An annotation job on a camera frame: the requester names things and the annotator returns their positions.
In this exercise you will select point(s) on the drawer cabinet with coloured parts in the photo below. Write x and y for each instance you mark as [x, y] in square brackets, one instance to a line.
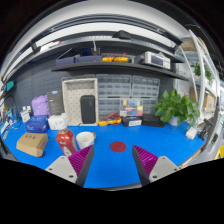
[131, 107]

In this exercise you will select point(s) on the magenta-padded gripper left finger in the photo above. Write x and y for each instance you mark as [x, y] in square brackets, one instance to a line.
[63, 166]

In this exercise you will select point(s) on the potted green plant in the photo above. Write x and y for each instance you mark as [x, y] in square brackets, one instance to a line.
[176, 106]

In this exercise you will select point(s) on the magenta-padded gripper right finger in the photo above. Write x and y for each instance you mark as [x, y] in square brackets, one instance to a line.
[161, 166]

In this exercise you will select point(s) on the flat round red coaster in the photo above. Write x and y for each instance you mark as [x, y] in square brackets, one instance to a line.
[118, 147]

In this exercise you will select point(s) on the yellow multimeter with red leads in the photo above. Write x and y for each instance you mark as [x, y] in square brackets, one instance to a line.
[111, 120]

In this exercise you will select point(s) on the dark grey wall shelf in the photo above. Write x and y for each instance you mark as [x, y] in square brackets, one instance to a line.
[113, 66]

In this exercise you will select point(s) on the white carton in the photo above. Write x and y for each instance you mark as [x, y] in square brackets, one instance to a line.
[57, 122]

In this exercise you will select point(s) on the flat black case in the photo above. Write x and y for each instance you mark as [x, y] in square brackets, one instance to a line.
[152, 120]

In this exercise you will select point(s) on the white shelving unit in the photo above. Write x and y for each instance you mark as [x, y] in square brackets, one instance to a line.
[201, 90]

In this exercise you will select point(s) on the grey small-parts drawer cabinet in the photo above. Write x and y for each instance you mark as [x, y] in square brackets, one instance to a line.
[114, 86]
[150, 106]
[108, 107]
[145, 87]

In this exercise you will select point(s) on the small white block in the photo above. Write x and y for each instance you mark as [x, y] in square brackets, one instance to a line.
[191, 133]

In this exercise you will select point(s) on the black box with white label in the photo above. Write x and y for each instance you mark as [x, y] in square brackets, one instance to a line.
[132, 121]

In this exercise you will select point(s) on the black rectangular speaker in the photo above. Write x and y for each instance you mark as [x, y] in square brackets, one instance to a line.
[88, 109]

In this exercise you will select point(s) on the blue carton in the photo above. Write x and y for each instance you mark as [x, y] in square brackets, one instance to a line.
[37, 124]

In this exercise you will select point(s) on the dark grey upright carton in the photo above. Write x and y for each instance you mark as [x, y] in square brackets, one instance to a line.
[55, 102]

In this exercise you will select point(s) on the purple plastic bag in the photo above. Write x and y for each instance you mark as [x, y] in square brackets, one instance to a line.
[40, 106]

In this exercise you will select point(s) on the white dotted pegboard tray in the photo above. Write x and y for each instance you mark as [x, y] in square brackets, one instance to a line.
[72, 100]

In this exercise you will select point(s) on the red drink bottle white cap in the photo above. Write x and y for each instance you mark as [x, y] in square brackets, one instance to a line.
[66, 141]

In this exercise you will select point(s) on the brown cardboard box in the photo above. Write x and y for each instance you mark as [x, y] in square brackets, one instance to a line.
[31, 143]

